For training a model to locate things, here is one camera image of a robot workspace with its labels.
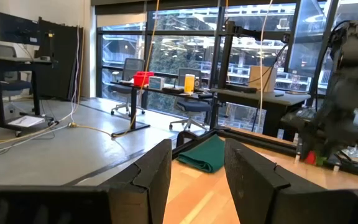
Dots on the green folded cloth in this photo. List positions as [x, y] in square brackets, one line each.
[207, 155]

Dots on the black partition panel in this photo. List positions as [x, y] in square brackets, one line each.
[64, 56]

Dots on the black flat device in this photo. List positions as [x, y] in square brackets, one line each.
[172, 90]

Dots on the black desk monitor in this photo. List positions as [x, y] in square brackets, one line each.
[17, 29]

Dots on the white paper sheet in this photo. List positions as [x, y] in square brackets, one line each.
[26, 121]

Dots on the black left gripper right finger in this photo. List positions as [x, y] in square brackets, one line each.
[253, 180]

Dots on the red plastic bin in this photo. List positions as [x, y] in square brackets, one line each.
[143, 78]

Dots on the small red green object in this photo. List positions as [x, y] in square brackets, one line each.
[311, 158]

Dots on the mesh office chair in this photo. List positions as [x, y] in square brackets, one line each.
[134, 65]
[193, 105]

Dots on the white teal box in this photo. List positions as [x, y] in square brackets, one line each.
[156, 83]

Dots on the grey robot station table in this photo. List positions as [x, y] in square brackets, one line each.
[259, 98]

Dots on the cardboard box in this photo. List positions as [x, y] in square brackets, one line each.
[261, 79]

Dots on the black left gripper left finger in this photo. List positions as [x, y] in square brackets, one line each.
[148, 174]

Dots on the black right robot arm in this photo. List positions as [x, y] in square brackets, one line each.
[350, 68]

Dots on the black station gantry frame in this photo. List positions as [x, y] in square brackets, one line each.
[225, 56]

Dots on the yellow container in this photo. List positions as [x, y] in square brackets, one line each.
[189, 84]

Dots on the black long desk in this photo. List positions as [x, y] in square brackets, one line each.
[133, 109]

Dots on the grey office chair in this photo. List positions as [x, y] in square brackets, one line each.
[14, 84]

